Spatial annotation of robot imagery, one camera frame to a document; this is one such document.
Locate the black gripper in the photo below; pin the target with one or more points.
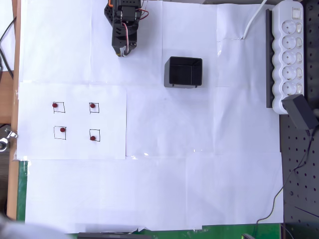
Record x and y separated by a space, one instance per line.
123 41

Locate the black square bin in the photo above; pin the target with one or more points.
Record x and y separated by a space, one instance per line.
184 72

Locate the paper sheet with drawn squares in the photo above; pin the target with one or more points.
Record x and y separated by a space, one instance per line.
74 149

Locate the metal clamp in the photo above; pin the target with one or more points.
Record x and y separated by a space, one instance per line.
11 134

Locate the large white paper covering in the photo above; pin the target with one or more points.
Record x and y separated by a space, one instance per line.
174 186

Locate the white power strip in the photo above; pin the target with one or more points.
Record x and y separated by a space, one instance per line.
289 57

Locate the green mat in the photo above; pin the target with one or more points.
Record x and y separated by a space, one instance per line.
22 189

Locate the dark ribbed object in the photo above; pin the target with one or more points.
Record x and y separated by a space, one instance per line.
5 179

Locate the black power adapter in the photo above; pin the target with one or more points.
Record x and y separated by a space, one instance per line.
299 112

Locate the black flat device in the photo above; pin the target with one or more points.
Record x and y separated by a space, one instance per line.
112 236

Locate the blurry grey object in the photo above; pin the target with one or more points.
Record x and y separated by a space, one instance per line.
22 230

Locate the black pegboard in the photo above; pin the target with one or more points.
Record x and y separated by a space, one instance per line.
299 199

